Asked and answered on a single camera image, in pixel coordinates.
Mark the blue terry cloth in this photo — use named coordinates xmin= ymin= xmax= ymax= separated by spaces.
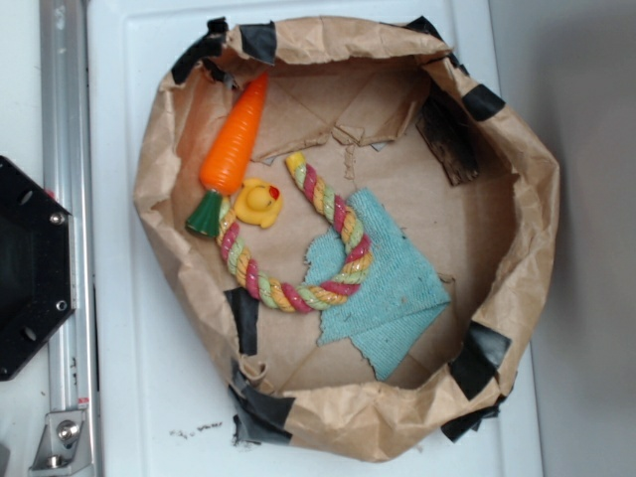
xmin=317 ymin=189 xmax=450 ymax=381

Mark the yellow rubber duck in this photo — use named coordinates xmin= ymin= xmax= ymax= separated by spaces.
xmin=234 ymin=178 xmax=283 ymax=229

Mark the orange plastic toy carrot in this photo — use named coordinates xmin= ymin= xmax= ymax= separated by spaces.
xmin=186 ymin=73 xmax=269 ymax=238

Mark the brown paper bag bin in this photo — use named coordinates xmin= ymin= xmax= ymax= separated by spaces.
xmin=134 ymin=17 xmax=559 ymax=462

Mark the multicolour braided rope toy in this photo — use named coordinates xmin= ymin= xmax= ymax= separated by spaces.
xmin=216 ymin=152 xmax=374 ymax=313

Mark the aluminium extrusion rail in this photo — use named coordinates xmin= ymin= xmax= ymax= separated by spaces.
xmin=39 ymin=1 xmax=103 ymax=476

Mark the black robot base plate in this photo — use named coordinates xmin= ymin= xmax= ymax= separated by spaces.
xmin=1 ymin=157 xmax=74 ymax=382

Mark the metal corner bracket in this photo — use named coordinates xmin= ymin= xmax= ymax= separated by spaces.
xmin=28 ymin=409 xmax=92 ymax=476

